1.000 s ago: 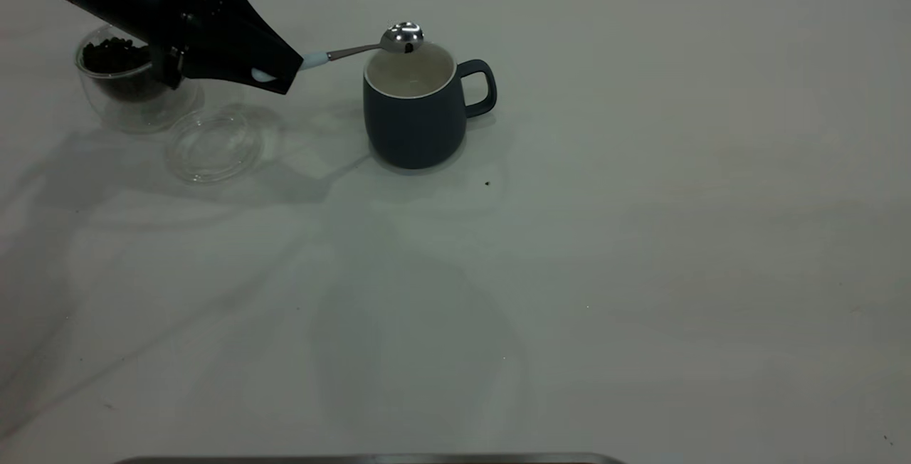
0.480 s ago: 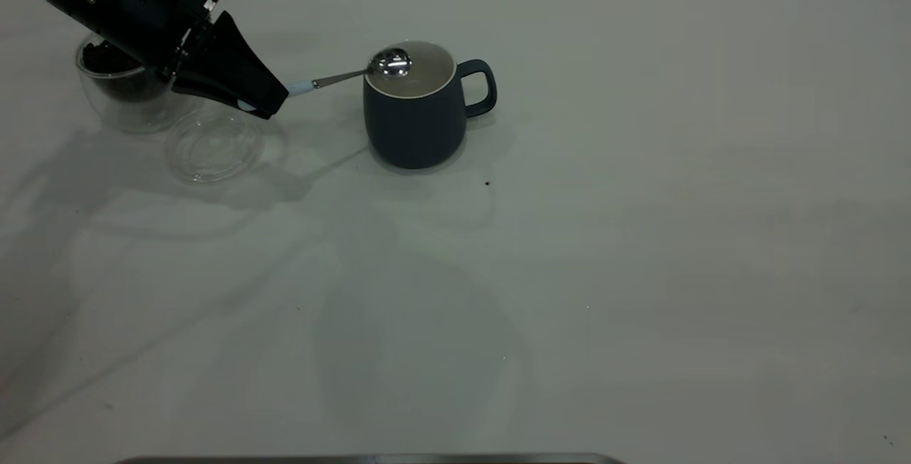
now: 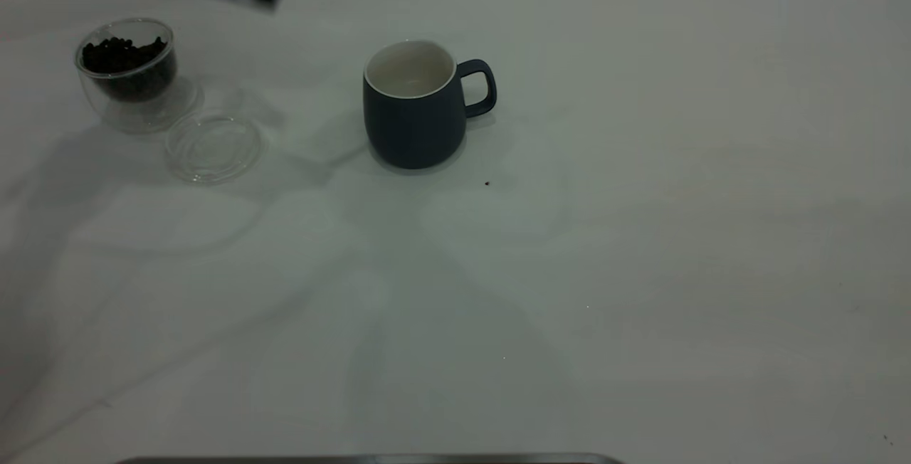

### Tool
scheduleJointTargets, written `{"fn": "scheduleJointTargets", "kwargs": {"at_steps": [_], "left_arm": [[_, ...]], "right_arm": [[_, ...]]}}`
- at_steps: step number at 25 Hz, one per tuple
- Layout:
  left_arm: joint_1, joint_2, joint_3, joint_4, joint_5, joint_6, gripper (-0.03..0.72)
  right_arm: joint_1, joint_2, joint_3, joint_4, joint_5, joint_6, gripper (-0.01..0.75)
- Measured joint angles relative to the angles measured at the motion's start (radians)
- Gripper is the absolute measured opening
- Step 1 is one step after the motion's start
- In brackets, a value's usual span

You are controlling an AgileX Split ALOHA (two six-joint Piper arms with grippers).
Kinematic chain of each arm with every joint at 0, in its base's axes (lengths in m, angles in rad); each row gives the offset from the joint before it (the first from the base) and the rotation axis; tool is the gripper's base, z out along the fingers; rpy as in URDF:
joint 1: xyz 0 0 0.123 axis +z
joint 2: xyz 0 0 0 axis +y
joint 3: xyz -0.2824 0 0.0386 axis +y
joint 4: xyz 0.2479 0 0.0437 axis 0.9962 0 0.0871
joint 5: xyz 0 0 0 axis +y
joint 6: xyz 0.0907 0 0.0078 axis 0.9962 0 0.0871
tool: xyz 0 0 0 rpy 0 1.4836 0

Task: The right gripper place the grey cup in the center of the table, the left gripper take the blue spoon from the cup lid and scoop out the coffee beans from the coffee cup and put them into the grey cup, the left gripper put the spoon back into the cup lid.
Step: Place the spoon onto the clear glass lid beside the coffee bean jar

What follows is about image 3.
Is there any clear double-wall glass cup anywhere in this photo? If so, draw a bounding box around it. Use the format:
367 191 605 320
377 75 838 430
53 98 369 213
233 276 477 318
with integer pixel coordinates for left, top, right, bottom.
75 18 199 134

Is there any clear round glass lid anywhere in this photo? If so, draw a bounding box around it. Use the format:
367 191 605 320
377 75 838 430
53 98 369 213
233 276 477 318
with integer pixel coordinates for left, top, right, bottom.
165 110 265 186

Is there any dark grey ceramic mug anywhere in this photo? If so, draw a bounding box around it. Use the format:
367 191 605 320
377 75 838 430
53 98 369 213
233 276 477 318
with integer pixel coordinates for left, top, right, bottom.
363 40 497 170

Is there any dark coffee beans pile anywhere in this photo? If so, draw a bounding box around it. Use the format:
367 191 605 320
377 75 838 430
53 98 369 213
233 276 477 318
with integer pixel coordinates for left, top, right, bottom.
81 36 174 102

